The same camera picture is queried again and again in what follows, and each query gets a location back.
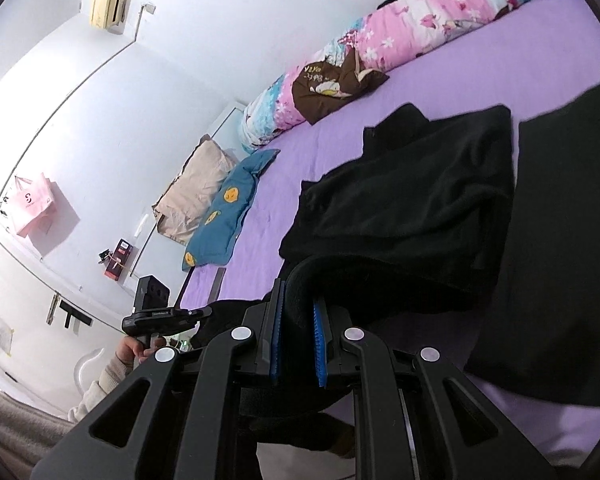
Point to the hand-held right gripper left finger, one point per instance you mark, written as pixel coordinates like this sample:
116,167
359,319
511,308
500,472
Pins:
276,342

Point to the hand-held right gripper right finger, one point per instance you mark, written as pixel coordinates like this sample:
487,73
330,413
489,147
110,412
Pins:
320,347

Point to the black garment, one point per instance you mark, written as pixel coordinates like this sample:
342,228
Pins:
405,200

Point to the person's left forearm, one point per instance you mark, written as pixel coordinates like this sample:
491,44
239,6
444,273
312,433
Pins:
100,390

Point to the person's left hand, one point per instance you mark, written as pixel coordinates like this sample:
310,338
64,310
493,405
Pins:
130,352

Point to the red and black box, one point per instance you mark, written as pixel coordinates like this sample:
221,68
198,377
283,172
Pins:
119,261

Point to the blue pillow with orange prints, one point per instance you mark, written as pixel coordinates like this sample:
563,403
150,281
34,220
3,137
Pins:
225,220

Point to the beige pillow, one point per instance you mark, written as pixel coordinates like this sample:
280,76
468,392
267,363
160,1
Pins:
190,195

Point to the pink bag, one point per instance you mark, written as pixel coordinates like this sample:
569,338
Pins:
30,205

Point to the person's beige fleece clothing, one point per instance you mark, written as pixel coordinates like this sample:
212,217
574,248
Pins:
15,430

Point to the brown printed cloth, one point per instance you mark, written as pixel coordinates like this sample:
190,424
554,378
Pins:
320,101

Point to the pink and blue floral quilt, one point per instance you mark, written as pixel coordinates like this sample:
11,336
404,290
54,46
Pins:
405,25

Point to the black wall bracket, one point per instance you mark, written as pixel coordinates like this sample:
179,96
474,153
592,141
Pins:
72,316

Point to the white wall conduit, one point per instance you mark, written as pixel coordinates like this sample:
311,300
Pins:
148,8

